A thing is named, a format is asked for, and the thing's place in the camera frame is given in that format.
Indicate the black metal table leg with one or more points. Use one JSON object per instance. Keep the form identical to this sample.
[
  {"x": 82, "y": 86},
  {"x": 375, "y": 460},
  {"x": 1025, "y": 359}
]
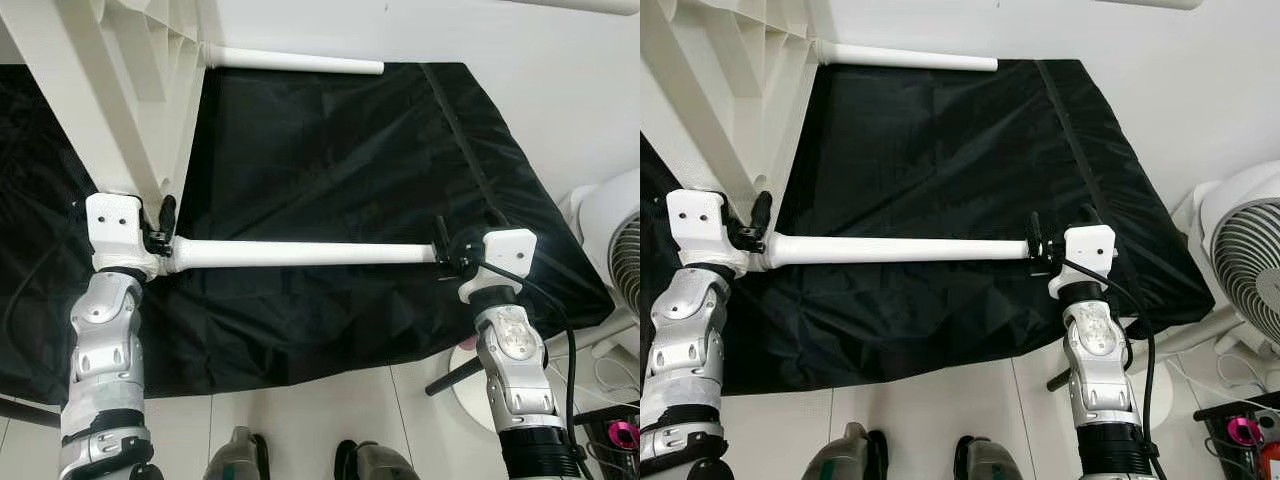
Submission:
[
  {"x": 1058, "y": 380},
  {"x": 25, "y": 410},
  {"x": 455, "y": 377}
]

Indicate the grey robot foot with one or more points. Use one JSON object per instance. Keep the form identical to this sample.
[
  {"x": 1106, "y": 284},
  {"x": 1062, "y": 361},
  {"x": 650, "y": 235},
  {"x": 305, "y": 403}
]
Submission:
[
  {"x": 378, "y": 463},
  {"x": 990, "y": 462},
  {"x": 237, "y": 458},
  {"x": 845, "y": 457}
]

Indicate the black cloth table cover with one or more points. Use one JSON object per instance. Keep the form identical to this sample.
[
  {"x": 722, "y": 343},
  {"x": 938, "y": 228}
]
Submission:
[
  {"x": 350, "y": 160},
  {"x": 950, "y": 160}
]

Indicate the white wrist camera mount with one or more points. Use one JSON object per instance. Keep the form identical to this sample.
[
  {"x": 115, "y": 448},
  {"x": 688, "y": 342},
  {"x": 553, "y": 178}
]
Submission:
[
  {"x": 1090, "y": 245},
  {"x": 115, "y": 225},
  {"x": 510, "y": 248},
  {"x": 698, "y": 222}
]

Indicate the grey robot right foot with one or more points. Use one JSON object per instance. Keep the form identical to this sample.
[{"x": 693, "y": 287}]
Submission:
[
  {"x": 990, "y": 462},
  {"x": 378, "y": 463}
]

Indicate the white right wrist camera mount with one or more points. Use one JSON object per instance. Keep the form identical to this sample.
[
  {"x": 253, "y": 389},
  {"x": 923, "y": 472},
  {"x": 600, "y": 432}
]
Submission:
[
  {"x": 510, "y": 248},
  {"x": 1090, "y": 245}
]

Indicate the white plastic table top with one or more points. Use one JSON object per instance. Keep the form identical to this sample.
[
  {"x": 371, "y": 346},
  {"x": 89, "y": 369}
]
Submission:
[
  {"x": 100, "y": 80},
  {"x": 720, "y": 80}
]

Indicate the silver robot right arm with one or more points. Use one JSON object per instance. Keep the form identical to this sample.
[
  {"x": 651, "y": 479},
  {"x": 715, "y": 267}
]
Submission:
[
  {"x": 1100, "y": 360},
  {"x": 515, "y": 360}
]

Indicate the white rounded object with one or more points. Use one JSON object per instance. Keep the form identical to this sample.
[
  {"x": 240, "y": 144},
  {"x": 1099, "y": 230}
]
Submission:
[
  {"x": 1245, "y": 250},
  {"x": 610, "y": 220}
]

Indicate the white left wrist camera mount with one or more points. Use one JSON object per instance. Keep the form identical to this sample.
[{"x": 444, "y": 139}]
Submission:
[
  {"x": 698, "y": 222},
  {"x": 115, "y": 225}
]

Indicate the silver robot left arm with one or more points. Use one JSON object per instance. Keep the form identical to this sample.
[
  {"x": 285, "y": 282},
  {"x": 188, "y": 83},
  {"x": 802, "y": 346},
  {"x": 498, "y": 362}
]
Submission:
[
  {"x": 685, "y": 340},
  {"x": 105, "y": 340}
]

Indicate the grey robot left foot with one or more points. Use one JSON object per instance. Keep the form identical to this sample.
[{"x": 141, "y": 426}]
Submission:
[
  {"x": 845, "y": 457},
  {"x": 237, "y": 458}
]

